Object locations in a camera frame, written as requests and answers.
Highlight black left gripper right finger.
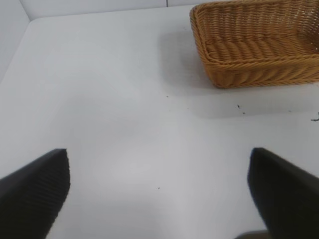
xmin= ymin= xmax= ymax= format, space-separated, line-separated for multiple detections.
xmin=247 ymin=147 xmax=319 ymax=239

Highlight brown woven wicker basket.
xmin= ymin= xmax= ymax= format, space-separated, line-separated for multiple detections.
xmin=189 ymin=0 xmax=319 ymax=89

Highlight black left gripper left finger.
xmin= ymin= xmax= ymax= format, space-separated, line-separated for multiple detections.
xmin=0 ymin=148 xmax=71 ymax=239

